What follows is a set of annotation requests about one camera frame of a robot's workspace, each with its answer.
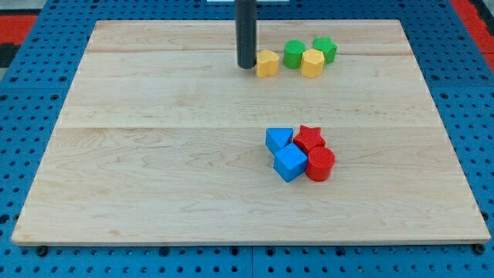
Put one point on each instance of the yellow heart block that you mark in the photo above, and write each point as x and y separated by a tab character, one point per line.
267	63

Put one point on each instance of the blue triangle block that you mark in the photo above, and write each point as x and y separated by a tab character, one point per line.
278	138

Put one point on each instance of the blue cube block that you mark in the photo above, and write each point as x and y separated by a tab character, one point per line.
290	162

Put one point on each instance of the red star block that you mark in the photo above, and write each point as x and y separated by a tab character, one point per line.
308	138

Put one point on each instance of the red cylinder block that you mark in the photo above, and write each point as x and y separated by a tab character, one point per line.
320	163

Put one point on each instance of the green cylinder block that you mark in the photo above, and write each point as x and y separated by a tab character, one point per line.
293	51

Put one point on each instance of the yellow hexagon block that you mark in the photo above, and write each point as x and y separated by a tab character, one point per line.
312	63

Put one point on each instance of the green star block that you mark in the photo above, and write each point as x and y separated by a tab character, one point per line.
327	47

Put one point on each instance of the black cylindrical pointer rod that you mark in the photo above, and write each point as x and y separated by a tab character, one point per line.
245	30

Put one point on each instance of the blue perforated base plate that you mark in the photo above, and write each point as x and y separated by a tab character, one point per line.
33	88

